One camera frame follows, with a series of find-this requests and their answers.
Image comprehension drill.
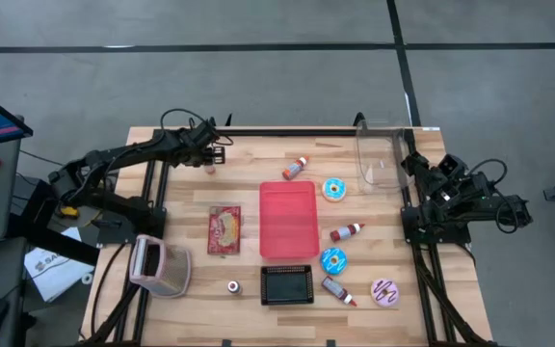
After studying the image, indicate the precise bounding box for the black stand leg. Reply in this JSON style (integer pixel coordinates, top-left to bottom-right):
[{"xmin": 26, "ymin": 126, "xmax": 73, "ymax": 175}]
[{"xmin": 7, "ymin": 211, "xmax": 101, "ymax": 267}]

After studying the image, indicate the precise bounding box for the pink frosted toy donut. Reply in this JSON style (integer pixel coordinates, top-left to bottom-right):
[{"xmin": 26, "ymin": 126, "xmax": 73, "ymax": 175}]
[{"xmin": 370, "ymin": 278, "xmax": 400, "ymax": 308}]

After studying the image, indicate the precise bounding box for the blue frosted toy donut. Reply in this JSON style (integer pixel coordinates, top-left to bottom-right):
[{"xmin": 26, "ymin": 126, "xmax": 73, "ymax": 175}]
[
  {"xmin": 321, "ymin": 177, "xmax": 348, "ymax": 202},
  {"xmin": 319, "ymin": 247, "xmax": 349, "ymax": 277}
]

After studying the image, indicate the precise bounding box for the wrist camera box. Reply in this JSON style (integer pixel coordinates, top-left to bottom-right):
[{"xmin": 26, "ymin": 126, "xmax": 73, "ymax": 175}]
[
  {"xmin": 188, "ymin": 118, "xmax": 219, "ymax": 146},
  {"xmin": 438, "ymin": 153, "xmax": 469, "ymax": 180}
]

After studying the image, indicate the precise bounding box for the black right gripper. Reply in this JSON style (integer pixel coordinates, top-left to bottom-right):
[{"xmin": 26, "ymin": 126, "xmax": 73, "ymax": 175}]
[{"xmin": 400, "ymin": 150, "xmax": 472, "ymax": 207}]

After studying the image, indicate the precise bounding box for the clear plastic container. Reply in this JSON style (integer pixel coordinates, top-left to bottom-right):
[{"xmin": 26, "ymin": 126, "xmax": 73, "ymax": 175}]
[{"xmin": 354, "ymin": 120, "xmax": 416, "ymax": 196}]

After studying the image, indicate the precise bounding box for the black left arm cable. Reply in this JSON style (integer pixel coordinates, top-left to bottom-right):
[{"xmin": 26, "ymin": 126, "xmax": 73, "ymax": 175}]
[{"xmin": 160, "ymin": 108, "xmax": 234, "ymax": 147}]

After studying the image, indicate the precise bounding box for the pink mesh organizer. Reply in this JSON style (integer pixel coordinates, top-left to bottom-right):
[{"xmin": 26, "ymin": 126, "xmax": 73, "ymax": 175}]
[{"xmin": 128, "ymin": 234, "xmax": 193, "ymax": 299}]

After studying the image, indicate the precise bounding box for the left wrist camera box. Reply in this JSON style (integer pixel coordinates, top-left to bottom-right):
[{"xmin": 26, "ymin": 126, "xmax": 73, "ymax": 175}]
[{"xmin": 188, "ymin": 118, "xmax": 219, "ymax": 146}]

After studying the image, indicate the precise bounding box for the white paper sheet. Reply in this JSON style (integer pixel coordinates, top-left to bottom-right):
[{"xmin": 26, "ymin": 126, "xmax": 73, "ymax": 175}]
[{"xmin": 23, "ymin": 226, "xmax": 96, "ymax": 304}]

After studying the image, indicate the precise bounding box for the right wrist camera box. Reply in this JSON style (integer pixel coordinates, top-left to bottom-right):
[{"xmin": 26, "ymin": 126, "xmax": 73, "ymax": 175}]
[{"xmin": 438, "ymin": 153, "xmax": 469, "ymax": 180}]

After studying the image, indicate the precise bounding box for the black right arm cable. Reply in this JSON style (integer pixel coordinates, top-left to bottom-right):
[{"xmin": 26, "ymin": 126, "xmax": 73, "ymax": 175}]
[{"xmin": 467, "ymin": 158, "xmax": 520, "ymax": 235}]

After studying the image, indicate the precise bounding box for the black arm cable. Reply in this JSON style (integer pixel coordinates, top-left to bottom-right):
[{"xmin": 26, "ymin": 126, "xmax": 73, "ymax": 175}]
[
  {"xmin": 467, "ymin": 158, "xmax": 520, "ymax": 235},
  {"xmin": 160, "ymin": 108, "xmax": 234, "ymax": 147}
]

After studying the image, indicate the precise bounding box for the pink plastic tray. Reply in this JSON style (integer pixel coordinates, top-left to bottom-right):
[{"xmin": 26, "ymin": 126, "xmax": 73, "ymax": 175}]
[{"xmin": 258, "ymin": 180, "xmax": 321, "ymax": 260}]

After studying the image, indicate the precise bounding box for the black slotted plastic basket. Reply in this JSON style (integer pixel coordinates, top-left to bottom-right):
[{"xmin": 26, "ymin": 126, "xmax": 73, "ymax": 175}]
[{"xmin": 259, "ymin": 263, "xmax": 314, "ymax": 307}]

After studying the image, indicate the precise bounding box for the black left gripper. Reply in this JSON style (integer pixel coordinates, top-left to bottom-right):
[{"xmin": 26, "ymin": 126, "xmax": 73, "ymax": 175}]
[{"xmin": 173, "ymin": 137, "xmax": 226, "ymax": 168}]

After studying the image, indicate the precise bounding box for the red popcorn bag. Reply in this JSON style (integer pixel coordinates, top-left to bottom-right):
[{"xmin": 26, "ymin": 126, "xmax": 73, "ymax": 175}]
[{"xmin": 206, "ymin": 205, "xmax": 243, "ymax": 256}]

